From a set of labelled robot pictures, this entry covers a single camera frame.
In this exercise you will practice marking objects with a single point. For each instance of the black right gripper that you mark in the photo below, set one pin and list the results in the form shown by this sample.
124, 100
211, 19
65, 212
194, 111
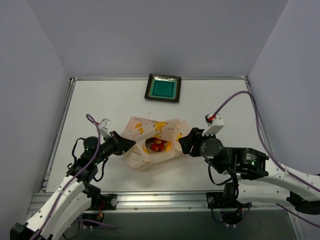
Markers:
195, 142

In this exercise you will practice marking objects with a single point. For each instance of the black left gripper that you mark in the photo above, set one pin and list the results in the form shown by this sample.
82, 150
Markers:
115, 143

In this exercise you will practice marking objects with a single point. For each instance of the yellow orange fake mango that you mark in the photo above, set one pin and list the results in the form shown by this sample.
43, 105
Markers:
168, 146

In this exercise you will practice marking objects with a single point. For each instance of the red cherry tomato bunch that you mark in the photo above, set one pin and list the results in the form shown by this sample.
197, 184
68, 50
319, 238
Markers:
155, 144

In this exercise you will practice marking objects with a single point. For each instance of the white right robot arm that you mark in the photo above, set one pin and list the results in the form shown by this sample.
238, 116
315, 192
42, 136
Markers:
253, 176

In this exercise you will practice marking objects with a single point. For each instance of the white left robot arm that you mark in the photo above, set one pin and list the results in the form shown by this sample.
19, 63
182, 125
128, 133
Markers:
75, 193

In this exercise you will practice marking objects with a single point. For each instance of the green square ceramic plate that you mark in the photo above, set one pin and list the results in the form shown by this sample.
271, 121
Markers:
163, 88

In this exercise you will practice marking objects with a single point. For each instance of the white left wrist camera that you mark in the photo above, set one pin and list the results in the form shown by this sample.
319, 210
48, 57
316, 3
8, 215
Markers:
104, 128

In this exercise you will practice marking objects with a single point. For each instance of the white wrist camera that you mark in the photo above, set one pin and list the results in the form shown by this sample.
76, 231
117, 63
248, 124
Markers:
214, 124
104, 128

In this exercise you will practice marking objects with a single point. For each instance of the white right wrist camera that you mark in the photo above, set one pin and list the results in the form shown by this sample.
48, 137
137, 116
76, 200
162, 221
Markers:
214, 124

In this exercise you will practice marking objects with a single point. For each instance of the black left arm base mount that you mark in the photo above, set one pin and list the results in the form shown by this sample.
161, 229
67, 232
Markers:
105, 202

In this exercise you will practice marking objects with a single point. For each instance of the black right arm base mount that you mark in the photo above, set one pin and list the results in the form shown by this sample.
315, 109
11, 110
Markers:
225, 207

